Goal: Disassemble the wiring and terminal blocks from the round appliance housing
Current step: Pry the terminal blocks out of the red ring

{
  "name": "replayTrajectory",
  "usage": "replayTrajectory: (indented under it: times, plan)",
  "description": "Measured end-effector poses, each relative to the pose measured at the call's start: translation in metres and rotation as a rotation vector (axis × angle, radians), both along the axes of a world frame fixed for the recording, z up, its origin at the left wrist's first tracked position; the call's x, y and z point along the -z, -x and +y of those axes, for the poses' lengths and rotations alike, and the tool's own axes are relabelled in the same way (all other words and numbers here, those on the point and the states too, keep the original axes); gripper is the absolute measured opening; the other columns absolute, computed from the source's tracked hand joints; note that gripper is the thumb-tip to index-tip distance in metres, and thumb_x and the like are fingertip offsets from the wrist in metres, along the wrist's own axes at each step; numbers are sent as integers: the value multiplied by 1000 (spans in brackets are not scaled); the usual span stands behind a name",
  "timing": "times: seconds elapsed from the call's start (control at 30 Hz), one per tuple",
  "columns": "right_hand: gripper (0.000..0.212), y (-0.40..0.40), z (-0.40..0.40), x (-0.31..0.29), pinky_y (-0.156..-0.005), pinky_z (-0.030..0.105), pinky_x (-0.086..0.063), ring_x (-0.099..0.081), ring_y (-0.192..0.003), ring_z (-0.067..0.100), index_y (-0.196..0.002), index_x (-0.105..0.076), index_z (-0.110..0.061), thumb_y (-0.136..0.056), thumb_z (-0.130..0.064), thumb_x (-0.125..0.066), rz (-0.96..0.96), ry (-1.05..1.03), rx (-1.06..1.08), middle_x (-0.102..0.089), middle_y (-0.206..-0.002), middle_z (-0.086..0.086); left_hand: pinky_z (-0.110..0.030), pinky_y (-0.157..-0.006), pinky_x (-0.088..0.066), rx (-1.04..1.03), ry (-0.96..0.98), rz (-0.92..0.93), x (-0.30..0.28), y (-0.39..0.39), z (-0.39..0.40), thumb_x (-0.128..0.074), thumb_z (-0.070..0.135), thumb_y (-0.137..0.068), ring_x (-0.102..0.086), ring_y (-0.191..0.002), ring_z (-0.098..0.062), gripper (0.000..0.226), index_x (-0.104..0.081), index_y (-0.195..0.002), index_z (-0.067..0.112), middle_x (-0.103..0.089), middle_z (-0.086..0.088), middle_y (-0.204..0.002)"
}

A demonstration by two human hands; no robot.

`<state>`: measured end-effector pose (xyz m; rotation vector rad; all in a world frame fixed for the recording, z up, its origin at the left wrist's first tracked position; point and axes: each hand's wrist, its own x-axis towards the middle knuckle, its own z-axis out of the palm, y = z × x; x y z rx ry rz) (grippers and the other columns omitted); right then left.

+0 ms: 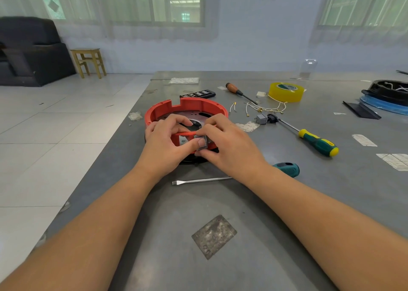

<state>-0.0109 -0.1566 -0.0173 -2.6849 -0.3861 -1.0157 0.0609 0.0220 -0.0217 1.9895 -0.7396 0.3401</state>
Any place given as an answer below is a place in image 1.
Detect orange handle screwdriver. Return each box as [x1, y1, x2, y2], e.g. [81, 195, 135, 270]
[226, 82, 259, 105]

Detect blue ring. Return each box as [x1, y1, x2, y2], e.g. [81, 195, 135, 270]
[360, 96, 408, 116]

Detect large barred window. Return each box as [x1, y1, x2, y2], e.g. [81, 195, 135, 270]
[40, 0, 206, 26]
[320, 0, 408, 27]

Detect black flat plate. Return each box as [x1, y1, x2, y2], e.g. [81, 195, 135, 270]
[342, 101, 382, 120]

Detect black armchair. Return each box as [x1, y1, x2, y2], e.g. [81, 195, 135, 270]
[0, 17, 76, 88]

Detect black remote control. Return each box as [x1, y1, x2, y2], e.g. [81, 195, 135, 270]
[180, 89, 216, 100]

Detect person's left forearm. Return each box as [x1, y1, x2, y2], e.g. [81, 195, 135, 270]
[0, 167, 160, 291]

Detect white paper sheet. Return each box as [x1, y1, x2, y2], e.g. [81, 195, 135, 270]
[168, 77, 200, 85]

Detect small wooden stool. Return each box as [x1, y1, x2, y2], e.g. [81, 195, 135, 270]
[69, 48, 107, 79]

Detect person's right forearm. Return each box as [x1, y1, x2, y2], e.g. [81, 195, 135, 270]
[245, 168, 408, 291]

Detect narrow white tape strip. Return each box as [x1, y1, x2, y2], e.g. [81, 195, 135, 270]
[352, 134, 378, 147]

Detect green yellow handle screwdriver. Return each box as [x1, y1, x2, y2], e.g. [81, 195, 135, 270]
[276, 117, 340, 158]

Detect black round appliance part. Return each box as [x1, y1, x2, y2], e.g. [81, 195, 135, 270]
[363, 79, 408, 107]

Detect sheer white curtain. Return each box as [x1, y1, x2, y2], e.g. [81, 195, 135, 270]
[0, 0, 221, 41]
[311, 0, 408, 45]

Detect yellow tape roll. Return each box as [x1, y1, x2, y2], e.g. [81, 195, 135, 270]
[268, 82, 307, 104]

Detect person's left hand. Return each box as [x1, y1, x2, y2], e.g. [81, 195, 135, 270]
[136, 114, 205, 181]

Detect red round appliance base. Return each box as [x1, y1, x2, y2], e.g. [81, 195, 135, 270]
[144, 98, 221, 164]

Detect teal handle screwdriver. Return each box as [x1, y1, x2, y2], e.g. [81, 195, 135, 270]
[171, 162, 300, 186]

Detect person's right hand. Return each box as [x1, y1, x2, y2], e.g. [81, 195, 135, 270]
[193, 113, 272, 188]

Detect crumpled white tape piece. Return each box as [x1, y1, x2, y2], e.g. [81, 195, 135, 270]
[237, 121, 260, 133]

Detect wide white tape strips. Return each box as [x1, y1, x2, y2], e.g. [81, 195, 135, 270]
[376, 153, 408, 172]

